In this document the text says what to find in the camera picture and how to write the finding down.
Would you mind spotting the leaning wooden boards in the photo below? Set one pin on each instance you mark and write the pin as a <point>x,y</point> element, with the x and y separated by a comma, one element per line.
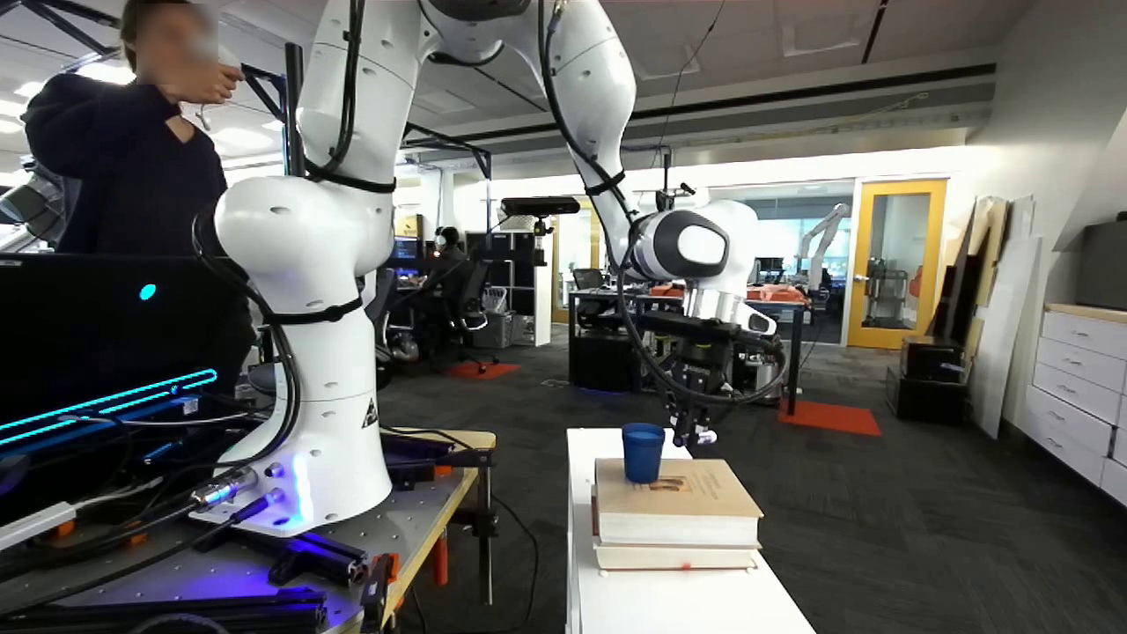
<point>997,317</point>

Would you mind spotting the person in black hoodie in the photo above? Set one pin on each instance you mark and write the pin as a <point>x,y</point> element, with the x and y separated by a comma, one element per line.
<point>128,188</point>

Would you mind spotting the blue plastic cup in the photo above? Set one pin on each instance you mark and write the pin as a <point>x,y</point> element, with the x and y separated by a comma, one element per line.
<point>642,451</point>

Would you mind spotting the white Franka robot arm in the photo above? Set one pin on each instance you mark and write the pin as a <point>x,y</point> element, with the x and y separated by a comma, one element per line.
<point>319,352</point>

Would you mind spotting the white power strip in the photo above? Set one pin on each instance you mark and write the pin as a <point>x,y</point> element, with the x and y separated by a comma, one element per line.
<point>37,527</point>

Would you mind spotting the yellow framed door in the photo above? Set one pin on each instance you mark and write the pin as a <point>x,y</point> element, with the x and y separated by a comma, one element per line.
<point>900,265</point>

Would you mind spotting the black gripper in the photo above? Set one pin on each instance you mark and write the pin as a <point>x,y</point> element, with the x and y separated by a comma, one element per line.
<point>717,365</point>

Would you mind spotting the black laptop screen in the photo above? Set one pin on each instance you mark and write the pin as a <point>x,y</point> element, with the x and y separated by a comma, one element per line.
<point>92,328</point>

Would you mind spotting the red floor mat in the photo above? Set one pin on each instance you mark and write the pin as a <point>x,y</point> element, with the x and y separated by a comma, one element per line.
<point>831,418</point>

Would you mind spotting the white drawer cabinet wood top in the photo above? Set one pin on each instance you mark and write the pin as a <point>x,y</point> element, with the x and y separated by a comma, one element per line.
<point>1076,390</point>

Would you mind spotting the wooden table surface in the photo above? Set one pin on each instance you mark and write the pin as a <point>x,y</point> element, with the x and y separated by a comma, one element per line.
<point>679,487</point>

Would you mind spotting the metal breadboard robot table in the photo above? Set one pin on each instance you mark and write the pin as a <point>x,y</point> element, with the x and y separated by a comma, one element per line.
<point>234,575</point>

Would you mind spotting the white paper sheet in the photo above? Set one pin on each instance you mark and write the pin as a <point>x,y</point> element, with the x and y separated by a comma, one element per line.
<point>669,599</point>

